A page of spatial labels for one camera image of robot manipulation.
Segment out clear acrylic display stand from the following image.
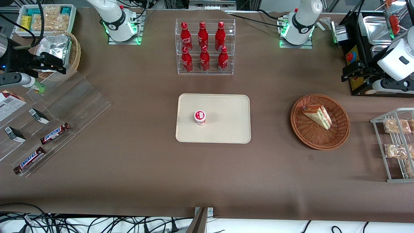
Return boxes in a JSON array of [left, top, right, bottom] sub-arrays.
[[0, 73, 112, 178]]

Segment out brown table cloth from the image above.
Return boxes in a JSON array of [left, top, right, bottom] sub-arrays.
[[0, 8, 414, 224]]

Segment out white plastic bin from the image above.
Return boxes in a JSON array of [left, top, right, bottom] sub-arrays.
[[15, 4, 77, 37]]

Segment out red skewered food item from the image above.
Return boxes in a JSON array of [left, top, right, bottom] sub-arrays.
[[388, 15, 400, 34]]

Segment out clear acrylic bottle rack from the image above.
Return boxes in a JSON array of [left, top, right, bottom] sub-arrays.
[[175, 18, 236, 75]]

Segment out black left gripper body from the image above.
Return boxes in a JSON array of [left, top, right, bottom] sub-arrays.
[[357, 60, 386, 83]]

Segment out aluminium frame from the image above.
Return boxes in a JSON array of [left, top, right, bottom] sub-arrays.
[[165, 0, 259, 12]]

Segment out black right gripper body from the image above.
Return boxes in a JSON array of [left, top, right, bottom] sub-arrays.
[[6, 48, 42, 74]]

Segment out black food warmer machine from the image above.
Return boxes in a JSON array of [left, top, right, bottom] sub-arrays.
[[338, 10, 414, 96]]

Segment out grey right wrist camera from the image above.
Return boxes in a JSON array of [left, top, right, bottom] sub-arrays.
[[0, 72, 35, 88]]

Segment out clear bag of snacks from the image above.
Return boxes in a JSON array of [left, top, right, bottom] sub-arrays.
[[49, 13, 70, 32], [32, 6, 53, 31]]

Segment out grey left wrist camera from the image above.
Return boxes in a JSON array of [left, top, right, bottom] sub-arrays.
[[372, 79, 414, 95]]

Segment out brown wicker basket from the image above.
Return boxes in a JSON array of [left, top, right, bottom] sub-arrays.
[[290, 94, 351, 150]]

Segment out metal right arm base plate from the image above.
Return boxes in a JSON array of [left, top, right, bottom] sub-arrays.
[[108, 10, 143, 45]]

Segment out red white paper box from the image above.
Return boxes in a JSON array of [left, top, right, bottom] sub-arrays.
[[0, 91, 27, 122]]

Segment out light wicker basket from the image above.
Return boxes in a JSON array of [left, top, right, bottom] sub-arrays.
[[34, 31, 81, 81]]

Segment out snickers chocolate bar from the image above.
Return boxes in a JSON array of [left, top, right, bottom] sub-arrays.
[[40, 122, 71, 145], [13, 147, 47, 175]]

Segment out black cable bundle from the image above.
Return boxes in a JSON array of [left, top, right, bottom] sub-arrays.
[[0, 203, 194, 233]]

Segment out black table cable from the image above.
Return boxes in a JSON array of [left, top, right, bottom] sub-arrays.
[[225, 10, 287, 28]]

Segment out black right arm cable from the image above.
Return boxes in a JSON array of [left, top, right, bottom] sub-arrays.
[[13, 0, 45, 50]]

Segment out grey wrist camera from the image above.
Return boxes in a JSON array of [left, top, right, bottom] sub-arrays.
[[372, 79, 414, 95], [0, 72, 35, 88]]

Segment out triangular sandwich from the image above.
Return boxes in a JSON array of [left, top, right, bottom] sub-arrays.
[[301, 104, 332, 130]]

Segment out small black white box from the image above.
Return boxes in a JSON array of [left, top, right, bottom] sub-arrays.
[[4, 126, 26, 143], [28, 108, 50, 125]]

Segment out red cola bottle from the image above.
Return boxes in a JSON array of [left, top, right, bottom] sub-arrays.
[[180, 22, 193, 52], [218, 46, 229, 73], [215, 21, 226, 51], [181, 46, 193, 73], [200, 45, 210, 72], [198, 21, 209, 49]]

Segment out beige plastic tray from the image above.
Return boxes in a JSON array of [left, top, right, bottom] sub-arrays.
[[176, 94, 251, 144]]

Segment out silver foil pack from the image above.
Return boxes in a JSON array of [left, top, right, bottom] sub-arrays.
[[35, 34, 72, 67]]

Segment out grey wire rack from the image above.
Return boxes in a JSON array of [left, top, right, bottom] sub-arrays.
[[370, 108, 414, 183]]

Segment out steel tray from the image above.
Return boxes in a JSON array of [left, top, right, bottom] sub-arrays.
[[363, 16, 393, 46], [370, 45, 393, 60]]

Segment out aluminium camera mount post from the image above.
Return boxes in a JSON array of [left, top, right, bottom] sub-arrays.
[[188, 207, 214, 233]]

